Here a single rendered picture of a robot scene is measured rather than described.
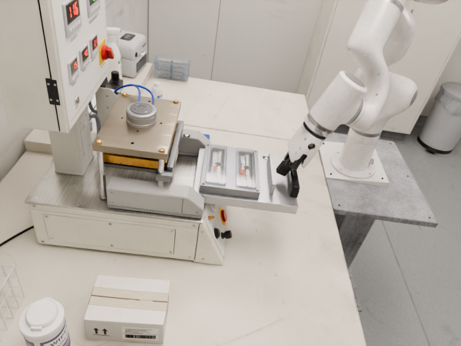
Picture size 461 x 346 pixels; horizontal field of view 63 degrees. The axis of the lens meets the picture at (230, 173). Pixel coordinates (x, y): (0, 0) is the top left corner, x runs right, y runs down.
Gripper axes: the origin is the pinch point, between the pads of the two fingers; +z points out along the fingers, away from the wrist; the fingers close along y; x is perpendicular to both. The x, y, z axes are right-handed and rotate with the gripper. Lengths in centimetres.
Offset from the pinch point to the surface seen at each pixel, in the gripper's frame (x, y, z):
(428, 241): -154, 79, 52
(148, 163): 36.4, -10.3, 9.4
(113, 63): 63, 80, 36
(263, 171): 3.2, 3.0, 5.8
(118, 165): 43.1, -10.1, 14.0
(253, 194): 7.3, -10.0, 5.6
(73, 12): 63, -7, -17
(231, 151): 13.8, 7.7, 7.0
